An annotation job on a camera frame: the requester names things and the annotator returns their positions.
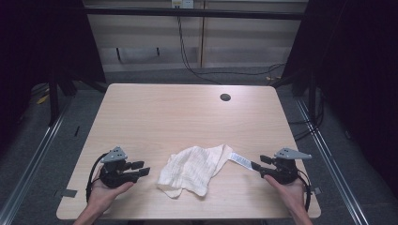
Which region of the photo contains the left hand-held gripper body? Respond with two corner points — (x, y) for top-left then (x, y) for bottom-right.
(99, 145), (141, 189)

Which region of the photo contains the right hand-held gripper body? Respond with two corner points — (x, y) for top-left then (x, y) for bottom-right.
(259, 147), (314, 186)

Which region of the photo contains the white towel with label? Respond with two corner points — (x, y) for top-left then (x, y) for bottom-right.
(156, 143), (253, 200)

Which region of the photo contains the person's left hand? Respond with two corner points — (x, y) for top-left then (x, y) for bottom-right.
(88, 165), (135, 214)

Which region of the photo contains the person's right hand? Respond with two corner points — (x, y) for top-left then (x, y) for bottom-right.
(263, 173), (309, 216)

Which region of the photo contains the black metal stand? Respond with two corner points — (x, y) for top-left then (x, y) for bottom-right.
(47, 79), (61, 128)

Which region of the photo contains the yellow floor object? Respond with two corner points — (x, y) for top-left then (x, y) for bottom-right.
(36, 93), (51, 105)

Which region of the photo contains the black curtain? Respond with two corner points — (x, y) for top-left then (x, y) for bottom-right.
(0, 0), (107, 148)
(281, 0), (398, 198)

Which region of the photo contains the black horizontal bar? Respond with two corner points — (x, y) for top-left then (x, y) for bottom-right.
(84, 7), (305, 21)

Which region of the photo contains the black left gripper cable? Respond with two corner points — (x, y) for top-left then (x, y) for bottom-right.
(85, 152), (111, 203)

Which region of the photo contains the metal floor rail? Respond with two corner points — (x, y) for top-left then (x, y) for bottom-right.
(295, 97), (372, 225)
(0, 99), (71, 225)

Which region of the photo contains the bundle of black floor cables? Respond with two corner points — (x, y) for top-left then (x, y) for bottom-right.
(287, 90), (327, 143)

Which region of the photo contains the black floor cable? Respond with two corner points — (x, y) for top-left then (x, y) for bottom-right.
(193, 63), (286, 83)

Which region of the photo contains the black cable from outlet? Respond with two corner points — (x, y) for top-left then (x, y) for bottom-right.
(176, 7), (223, 85)

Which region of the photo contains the white wall power outlet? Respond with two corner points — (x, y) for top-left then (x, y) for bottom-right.
(171, 0), (195, 9)

